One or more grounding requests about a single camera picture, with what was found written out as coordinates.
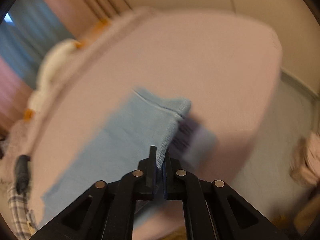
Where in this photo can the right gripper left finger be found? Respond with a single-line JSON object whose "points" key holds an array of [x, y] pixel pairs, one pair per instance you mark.
{"points": [[105, 210]]}

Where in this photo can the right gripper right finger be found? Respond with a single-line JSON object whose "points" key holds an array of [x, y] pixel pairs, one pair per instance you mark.
{"points": [[213, 210]]}

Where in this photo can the light blue denim pants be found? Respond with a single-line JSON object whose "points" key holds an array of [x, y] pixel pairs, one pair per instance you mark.
{"points": [[142, 121]]}

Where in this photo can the plaid pillow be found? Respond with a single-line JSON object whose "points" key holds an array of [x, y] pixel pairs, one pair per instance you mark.
{"points": [[22, 218]]}

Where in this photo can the folded dark denim jeans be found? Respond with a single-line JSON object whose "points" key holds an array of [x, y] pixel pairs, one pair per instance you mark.
{"points": [[22, 174]]}

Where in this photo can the pink duvet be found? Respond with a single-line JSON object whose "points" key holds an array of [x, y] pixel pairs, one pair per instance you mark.
{"points": [[23, 135]]}

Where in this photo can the pink bed sheet mattress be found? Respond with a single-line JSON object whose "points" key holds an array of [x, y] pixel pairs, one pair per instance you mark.
{"points": [[227, 65]]}

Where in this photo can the white goose plush toy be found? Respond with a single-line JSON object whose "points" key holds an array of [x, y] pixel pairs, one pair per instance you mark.
{"points": [[53, 63]]}

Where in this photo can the pink and blue curtain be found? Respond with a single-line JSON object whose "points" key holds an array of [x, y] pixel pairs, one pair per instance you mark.
{"points": [[29, 28]]}

